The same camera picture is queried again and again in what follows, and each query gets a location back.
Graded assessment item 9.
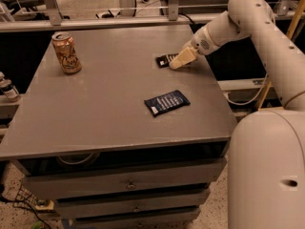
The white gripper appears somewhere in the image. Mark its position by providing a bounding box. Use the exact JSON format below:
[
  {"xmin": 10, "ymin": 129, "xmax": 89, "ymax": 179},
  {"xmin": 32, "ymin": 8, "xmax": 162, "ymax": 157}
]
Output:
[{"xmin": 170, "ymin": 26, "xmax": 219, "ymax": 70}]

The black rxbar chocolate wrapper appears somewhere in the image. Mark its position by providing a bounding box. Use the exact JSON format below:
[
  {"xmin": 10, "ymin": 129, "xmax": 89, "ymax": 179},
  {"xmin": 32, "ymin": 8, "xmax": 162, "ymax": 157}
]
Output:
[{"xmin": 155, "ymin": 53, "xmax": 176, "ymax": 68}]

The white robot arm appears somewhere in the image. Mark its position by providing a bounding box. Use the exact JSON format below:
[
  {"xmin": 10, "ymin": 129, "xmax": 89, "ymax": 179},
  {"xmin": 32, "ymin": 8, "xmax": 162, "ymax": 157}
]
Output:
[{"xmin": 170, "ymin": 0, "xmax": 305, "ymax": 229}]

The blue rxbar blueberry wrapper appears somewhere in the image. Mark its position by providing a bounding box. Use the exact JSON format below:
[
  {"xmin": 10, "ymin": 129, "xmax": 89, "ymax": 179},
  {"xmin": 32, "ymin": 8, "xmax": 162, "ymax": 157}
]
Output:
[{"xmin": 144, "ymin": 90, "xmax": 191, "ymax": 116}]

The metal railing bar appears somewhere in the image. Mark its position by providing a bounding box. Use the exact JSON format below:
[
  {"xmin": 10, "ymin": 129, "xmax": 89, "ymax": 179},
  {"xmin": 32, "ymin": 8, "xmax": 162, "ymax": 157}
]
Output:
[{"xmin": 0, "ymin": 10, "xmax": 296, "ymax": 33}]

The grey drawer cabinet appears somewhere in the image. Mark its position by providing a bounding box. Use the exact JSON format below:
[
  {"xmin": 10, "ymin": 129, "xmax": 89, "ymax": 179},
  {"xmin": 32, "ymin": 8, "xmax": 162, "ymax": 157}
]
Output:
[{"xmin": 0, "ymin": 24, "xmax": 245, "ymax": 229}]

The orange soda can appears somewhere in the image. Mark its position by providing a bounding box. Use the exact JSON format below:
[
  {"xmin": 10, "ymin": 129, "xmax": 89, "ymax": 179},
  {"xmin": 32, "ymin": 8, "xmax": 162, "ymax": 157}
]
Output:
[{"xmin": 51, "ymin": 31, "xmax": 82, "ymax": 74}]

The bottom grey drawer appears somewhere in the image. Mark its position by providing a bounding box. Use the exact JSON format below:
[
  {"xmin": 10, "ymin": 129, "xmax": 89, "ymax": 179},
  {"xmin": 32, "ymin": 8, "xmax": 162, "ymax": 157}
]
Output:
[{"xmin": 75, "ymin": 206, "xmax": 200, "ymax": 229}]

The grey drawer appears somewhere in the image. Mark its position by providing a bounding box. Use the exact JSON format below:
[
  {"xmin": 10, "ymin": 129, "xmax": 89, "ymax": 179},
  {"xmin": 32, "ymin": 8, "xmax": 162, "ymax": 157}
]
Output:
[
  {"xmin": 23, "ymin": 157, "xmax": 226, "ymax": 199},
  {"xmin": 75, "ymin": 206, "xmax": 200, "ymax": 229},
  {"xmin": 55, "ymin": 187, "xmax": 210, "ymax": 219}
]

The top grey drawer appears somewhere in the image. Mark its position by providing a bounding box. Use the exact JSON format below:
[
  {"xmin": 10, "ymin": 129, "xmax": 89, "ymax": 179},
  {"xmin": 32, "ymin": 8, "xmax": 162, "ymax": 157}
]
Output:
[{"xmin": 23, "ymin": 157, "xmax": 226, "ymax": 199}]

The small dark bottle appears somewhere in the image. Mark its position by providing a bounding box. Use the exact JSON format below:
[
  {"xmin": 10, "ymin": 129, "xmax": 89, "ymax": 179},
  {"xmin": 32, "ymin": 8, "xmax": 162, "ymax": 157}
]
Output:
[{"xmin": 0, "ymin": 72, "xmax": 21, "ymax": 102}]

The middle grey drawer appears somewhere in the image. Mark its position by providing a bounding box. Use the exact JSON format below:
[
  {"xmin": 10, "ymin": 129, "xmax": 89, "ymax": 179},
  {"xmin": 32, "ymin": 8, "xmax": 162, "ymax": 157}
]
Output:
[{"xmin": 55, "ymin": 187, "xmax": 210, "ymax": 219}]

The white cable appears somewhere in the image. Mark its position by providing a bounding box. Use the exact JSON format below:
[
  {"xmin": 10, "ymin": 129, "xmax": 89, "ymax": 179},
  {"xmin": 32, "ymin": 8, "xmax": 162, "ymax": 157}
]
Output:
[{"xmin": 224, "ymin": 73, "xmax": 270, "ymax": 107}]

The black floor cable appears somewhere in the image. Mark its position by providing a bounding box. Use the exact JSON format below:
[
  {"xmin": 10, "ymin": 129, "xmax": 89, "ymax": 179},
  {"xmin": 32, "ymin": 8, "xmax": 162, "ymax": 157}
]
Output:
[{"xmin": 0, "ymin": 183, "xmax": 53, "ymax": 229}]

